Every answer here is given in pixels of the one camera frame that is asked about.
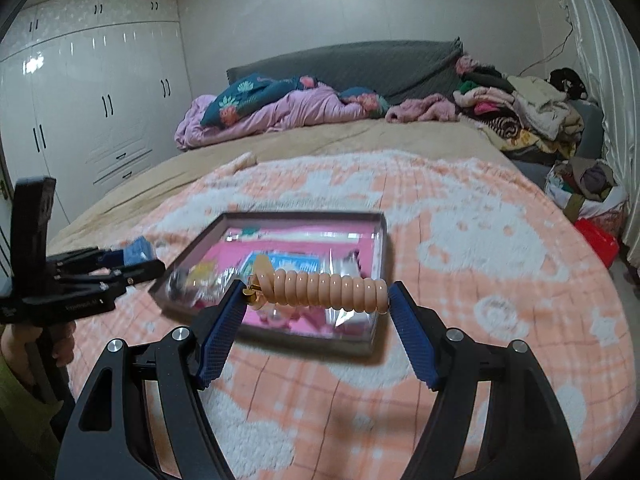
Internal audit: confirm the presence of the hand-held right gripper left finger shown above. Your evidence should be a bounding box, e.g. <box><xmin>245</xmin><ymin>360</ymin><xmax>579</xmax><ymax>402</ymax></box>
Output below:
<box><xmin>55</xmin><ymin>277</ymin><xmax>248</xmax><ymax>480</ymax></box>

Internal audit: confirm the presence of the person's left forearm green sleeve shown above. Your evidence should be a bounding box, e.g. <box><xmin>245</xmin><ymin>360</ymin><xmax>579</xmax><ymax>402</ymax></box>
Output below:
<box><xmin>0</xmin><ymin>355</ymin><xmax>66</xmax><ymax>480</ymax></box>

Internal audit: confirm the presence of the blue printed card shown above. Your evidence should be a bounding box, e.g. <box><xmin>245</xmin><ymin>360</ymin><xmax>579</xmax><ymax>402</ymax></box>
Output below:
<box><xmin>240</xmin><ymin>251</ymin><xmax>321</xmax><ymax>281</ymax></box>

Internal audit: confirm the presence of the pink fluffy garment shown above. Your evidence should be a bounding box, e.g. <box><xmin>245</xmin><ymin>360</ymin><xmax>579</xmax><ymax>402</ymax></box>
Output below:
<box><xmin>385</xmin><ymin>94</ymin><xmax>461</xmax><ymax>123</ymax></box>

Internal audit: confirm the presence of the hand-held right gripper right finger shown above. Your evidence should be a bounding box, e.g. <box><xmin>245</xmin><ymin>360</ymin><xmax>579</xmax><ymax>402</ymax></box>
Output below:
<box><xmin>387</xmin><ymin>282</ymin><xmax>583</xmax><ymax>480</ymax></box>

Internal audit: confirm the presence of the dark shallow box pink inside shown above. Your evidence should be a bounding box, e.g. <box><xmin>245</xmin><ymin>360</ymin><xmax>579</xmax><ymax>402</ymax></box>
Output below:
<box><xmin>149</xmin><ymin>212</ymin><xmax>390</xmax><ymax>358</ymax></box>

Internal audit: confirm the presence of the bag stuffed with clothes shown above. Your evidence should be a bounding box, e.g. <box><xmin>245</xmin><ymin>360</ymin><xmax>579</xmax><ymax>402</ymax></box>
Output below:
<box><xmin>545</xmin><ymin>157</ymin><xmax>628</xmax><ymax>223</ymax></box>

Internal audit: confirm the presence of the beige bed sheet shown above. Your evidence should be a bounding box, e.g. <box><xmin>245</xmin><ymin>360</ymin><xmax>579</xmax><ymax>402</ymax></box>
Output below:
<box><xmin>47</xmin><ymin>117</ymin><xmax>516</xmax><ymax>251</ymax></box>

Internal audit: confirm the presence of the black wall cable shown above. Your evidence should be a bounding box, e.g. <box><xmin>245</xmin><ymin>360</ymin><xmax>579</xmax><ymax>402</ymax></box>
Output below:
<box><xmin>520</xmin><ymin>7</ymin><xmax>576</xmax><ymax>76</ymax></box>

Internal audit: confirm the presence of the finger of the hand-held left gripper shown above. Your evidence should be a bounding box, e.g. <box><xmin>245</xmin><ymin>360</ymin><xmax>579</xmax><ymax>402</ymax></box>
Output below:
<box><xmin>47</xmin><ymin>240</ymin><xmax>153</xmax><ymax>273</ymax></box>
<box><xmin>57</xmin><ymin>260</ymin><xmax>167</xmax><ymax>291</ymax></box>

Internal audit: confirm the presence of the white wardrobe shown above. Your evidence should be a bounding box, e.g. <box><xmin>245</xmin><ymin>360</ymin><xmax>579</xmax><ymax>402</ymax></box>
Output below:
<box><xmin>0</xmin><ymin>0</ymin><xmax>193</xmax><ymax>233</ymax></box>

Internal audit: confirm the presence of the person's left hand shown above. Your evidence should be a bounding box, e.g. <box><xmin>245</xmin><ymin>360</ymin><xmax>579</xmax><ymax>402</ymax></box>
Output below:
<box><xmin>0</xmin><ymin>320</ymin><xmax>77</xmax><ymax>386</ymax></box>

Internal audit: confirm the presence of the beige spiral hair tie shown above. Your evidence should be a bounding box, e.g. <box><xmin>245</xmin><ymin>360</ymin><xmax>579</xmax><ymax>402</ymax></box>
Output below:
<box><xmin>242</xmin><ymin>255</ymin><xmax>391</xmax><ymax>313</ymax></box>

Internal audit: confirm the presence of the red bag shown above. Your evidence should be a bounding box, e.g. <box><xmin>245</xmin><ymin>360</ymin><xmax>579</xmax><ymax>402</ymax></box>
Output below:
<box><xmin>572</xmin><ymin>219</ymin><xmax>621</xmax><ymax>268</ymax></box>

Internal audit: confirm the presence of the grey quilted headboard cover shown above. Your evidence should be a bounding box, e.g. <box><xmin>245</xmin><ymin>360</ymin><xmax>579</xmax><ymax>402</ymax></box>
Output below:
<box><xmin>226</xmin><ymin>37</ymin><xmax>463</xmax><ymax>106</ymax></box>

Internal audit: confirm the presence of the white curtain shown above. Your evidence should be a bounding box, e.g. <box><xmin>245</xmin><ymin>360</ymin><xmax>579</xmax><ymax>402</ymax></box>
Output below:
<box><xmin>555</xmin><ymin>0</ymin><xmax>640</xmax><ymax>271</ymax></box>

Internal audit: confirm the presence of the pink quilt with teal pillow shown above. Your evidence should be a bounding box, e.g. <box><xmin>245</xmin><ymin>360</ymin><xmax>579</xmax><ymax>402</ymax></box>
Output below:
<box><xmin>174</xmin><ymin>74</ymin><xmax>391</xmax><ymax>150</ymax></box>

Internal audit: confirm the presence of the clear bag with yellow item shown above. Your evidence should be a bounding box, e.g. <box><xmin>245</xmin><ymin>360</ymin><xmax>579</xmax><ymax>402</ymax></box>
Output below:
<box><xmin>172</xmin><ymin>260</ymin><xmax>236</xmax><ymax>306</ymax></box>

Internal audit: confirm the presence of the black garment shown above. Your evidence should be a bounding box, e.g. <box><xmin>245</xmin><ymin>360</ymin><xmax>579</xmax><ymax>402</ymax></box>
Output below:
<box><xmin>547</xmin><ymin>67</ymin><xmax>588</xmax><ymax>101</ymax></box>

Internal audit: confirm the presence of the peach and white plush blanket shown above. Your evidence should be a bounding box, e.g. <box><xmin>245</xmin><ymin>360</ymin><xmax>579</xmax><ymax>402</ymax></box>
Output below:
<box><xmin>65</xmin><ymin>150</ymin><xmax>618</xmax><ymax>480</ymax></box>

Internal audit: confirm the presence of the clear packet with green item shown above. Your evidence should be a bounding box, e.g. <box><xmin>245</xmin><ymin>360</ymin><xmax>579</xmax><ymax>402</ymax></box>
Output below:
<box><xmin>225</xmin><ymin>225</ymin><xmax>266</xmax><ymax>242</ymax></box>

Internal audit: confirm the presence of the pile of clothes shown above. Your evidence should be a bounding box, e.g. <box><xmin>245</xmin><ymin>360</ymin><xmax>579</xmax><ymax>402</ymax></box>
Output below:
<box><xmin>452</xmin><ymin>55</ymin><xmax>586</xmax><ymax>161</ymax></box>

